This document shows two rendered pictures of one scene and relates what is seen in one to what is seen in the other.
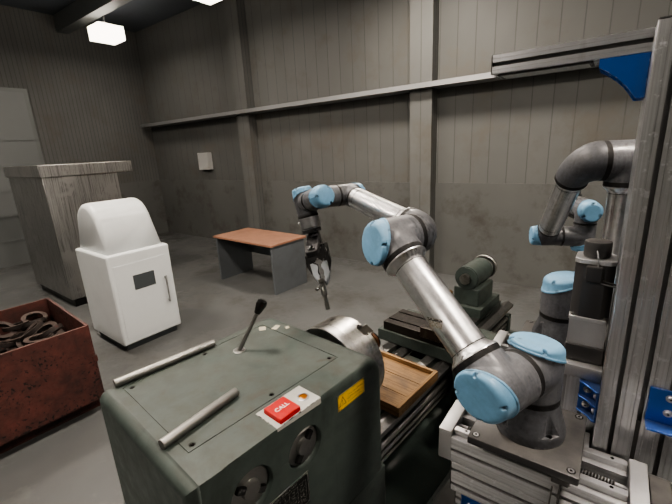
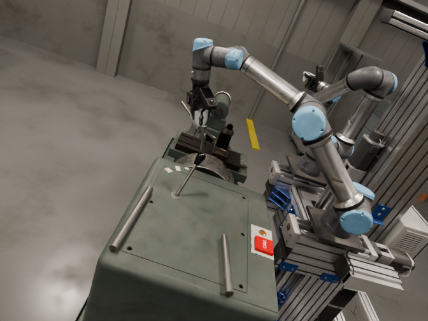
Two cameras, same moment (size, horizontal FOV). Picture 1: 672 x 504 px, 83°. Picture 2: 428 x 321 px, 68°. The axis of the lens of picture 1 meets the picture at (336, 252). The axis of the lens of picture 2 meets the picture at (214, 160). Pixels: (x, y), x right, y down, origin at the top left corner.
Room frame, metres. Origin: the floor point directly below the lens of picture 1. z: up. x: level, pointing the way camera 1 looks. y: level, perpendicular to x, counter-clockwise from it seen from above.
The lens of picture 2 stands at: (0.38, 0.90, 1.91)
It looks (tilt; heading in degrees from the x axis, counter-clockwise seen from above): 28 degrees down; 312
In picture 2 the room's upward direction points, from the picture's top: 23 degrees clockwise
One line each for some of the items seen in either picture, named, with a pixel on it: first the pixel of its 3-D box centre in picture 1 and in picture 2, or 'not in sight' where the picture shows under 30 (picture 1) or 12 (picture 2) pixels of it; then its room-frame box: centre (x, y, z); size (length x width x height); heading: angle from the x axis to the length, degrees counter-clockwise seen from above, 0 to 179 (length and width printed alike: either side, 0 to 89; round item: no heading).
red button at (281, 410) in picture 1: (282, 410); (263, 246); (0.74, 0.14, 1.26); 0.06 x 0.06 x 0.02; 47
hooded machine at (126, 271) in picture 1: (126, 269); not in sight; (3.78, 2.18, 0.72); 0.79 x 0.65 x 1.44; 56
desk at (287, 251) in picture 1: (260, 258); not in sight; (5.29, 1.10, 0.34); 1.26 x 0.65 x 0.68; 50
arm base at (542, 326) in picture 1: (557, 325); (311, 162); (1.16, -0.73, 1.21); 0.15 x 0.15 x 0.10
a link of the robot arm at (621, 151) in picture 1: (618, 231); (358, 117); (1.12, -0.86, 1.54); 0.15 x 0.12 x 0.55; 75
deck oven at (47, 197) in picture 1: (81, 227); not in sight; (5.41, 3.65, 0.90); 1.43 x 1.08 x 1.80; 52
